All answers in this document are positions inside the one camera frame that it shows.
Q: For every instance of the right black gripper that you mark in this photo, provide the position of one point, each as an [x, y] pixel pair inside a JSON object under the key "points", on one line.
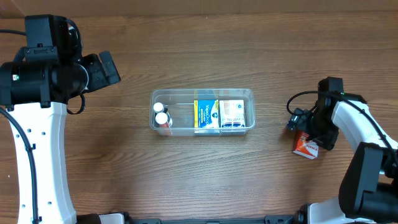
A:
{"points": [[329, 139]]}

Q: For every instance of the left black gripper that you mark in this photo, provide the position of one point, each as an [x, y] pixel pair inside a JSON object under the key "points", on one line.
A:
{"points": [[101, 68]]}

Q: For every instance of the red orange medicine box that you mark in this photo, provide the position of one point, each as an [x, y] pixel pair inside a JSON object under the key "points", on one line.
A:
{"points": [[305, 148]]}

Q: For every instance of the black bottle white cap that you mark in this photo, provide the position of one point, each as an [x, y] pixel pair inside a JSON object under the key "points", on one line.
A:
{"points": [[160, 108]]}

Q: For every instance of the orange tube white cap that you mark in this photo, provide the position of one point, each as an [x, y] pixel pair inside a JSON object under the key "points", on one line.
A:
{"points": [[164, 123]]}

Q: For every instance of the white blue plaster box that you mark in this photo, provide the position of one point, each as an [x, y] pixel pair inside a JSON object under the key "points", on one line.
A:
{"points": [[232, 114]]}

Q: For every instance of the blue yellow VapoDrops box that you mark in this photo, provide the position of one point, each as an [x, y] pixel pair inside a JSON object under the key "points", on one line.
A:
{"points": [[206, 114]]}

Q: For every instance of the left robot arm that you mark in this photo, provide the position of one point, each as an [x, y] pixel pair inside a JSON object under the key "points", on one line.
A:
{"points": [[35, 90]]}

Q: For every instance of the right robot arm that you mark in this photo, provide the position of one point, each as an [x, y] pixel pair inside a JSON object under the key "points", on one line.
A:
{"points": [[368, 191]]}

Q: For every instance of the clear plastic container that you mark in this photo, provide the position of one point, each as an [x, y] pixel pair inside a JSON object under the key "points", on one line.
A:
{"points": [[181, 110]]}

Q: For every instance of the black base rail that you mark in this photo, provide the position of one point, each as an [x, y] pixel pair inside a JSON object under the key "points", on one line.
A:
{"points": [[217, 221]]}

